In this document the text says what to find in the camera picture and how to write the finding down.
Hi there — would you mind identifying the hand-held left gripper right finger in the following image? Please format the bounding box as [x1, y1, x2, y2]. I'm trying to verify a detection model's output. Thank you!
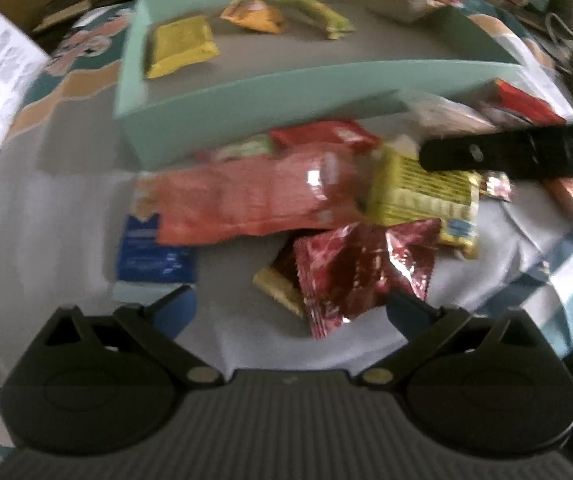
[354, 289, 550, 391]

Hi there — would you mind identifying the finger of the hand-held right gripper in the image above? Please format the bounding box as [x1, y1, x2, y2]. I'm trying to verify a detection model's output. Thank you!
[419, 122, 573, 181]

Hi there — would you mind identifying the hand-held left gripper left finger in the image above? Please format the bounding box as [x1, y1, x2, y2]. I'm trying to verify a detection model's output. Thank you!
[41, 284, 226, 391]

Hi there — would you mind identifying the dark red foil packet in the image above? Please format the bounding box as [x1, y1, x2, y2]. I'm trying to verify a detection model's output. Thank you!
[294, 217, 442, 341]

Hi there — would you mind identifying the pale pink clear packet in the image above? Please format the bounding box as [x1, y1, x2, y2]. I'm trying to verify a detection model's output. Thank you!
[407, 95, 497, 138]

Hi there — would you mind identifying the yellow printed snack packet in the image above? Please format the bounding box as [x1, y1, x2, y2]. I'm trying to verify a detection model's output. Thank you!
[364, 147, 482, 261]

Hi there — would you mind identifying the long salmon snack packet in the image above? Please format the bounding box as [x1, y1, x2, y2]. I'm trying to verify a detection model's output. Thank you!
[155, 142, 367, 247]

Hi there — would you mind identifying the teal cardboard box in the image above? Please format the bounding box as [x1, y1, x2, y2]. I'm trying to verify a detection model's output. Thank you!
[113, 0, 573, 171]

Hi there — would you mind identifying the small red foil candy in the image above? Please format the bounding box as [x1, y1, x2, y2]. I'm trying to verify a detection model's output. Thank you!
[479, 170, 517, 203]

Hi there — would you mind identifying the bright red snack packet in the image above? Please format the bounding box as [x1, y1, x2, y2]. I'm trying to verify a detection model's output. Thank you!
[487, 78, 567, 127]

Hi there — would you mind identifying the blue snack packet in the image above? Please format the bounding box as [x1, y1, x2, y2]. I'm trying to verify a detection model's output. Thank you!
[115, 175, 198, 286]

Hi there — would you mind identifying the pale yellow wafer packet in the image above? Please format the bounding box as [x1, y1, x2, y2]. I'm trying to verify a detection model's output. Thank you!
[252, 266, 307, 318]

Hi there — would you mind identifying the green snack packet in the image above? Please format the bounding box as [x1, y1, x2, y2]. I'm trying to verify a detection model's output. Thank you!
[194, 135, 277, 163]

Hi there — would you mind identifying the green snack bar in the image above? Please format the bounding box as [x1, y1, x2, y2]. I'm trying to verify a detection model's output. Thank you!
[272, 0, 356, 41]

